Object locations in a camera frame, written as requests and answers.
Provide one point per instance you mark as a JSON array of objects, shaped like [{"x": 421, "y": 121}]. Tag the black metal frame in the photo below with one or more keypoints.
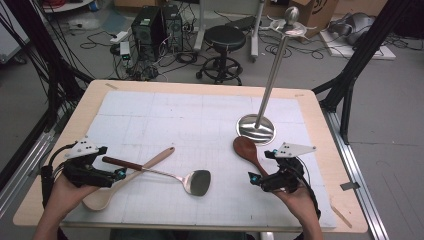
[
  {"x": 366, "y": 43},
  {"x": 40, "y": 40}
]

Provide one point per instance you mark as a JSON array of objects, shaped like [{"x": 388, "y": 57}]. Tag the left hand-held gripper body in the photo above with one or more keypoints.
[{"x": 85, "y": 173}]

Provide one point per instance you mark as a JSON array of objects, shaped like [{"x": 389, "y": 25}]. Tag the black bag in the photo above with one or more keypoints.
[{"x": 241, "y": 22}]

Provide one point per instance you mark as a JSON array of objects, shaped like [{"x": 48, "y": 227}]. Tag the black computer tower green label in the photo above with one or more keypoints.
[{"x": 146, "y": 33}]

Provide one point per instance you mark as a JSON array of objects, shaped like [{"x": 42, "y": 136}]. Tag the open cardboard box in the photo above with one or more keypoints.
[{"x": 316, "y": 16}]

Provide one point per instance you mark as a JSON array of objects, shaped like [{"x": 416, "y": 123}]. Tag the white round table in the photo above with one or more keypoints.
[{"x": 66, "y": 6}]

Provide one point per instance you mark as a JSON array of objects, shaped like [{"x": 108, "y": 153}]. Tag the gray bag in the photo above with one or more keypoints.
[{"x": 353, "y": 26}]

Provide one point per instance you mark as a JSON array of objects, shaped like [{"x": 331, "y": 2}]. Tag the black round stool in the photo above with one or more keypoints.
[{"x": 224, "y": 36}]

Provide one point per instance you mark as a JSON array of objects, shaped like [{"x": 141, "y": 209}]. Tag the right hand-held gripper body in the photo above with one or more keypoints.
[{"x": 286, "y": 176}]

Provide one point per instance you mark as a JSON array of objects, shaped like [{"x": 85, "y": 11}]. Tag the white power strip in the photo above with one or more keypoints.
[{"x": 119, "y": 36}]

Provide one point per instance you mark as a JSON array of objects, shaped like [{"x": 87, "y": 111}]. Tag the light wooden spoon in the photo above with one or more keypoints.
[{"x": 100, "y": 200}]

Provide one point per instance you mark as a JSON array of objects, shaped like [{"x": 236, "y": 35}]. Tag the beige tape piece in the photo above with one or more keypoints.
[{"x": 111, "y": 86}]

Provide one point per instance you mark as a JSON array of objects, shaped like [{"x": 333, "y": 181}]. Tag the steel utensil stand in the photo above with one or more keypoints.
[{"x": 255, "y": 131}]

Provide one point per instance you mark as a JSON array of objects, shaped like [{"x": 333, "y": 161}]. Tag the gray tape strip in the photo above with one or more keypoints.
[{"x": 350, "y": 186}]

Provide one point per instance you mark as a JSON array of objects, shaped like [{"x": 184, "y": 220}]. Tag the dark brown wooden spoon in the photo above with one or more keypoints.
[{"x": 245, "y": 148}]

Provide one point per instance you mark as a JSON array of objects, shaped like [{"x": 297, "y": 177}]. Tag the small brown cardboard box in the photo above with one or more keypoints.
[{"x": 133, "y": 2}]

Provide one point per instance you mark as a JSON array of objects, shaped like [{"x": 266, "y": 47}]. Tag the white power adapter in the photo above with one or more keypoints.
[{"x": 125, "y": 50}]

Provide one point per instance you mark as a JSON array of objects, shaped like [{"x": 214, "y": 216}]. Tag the person's left hand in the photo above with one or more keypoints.
[{"x": 66, "y": 200}]

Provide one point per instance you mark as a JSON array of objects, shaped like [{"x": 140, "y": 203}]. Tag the thin wooden strip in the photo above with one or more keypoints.
[{"x": 340, "y": 216}]

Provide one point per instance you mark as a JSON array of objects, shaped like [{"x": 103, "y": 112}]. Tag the person's right hand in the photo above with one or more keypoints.
[{"x": 301, "y": 206}]

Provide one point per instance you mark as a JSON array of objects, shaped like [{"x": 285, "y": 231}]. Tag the aluminium rail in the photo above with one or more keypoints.
[
  {"x": 360, "y": 186},
  {"x": 23, "y": 166}
]

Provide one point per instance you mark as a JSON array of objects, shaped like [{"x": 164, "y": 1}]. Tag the white flat board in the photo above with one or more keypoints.
[{"x": 366, "y": 51}]

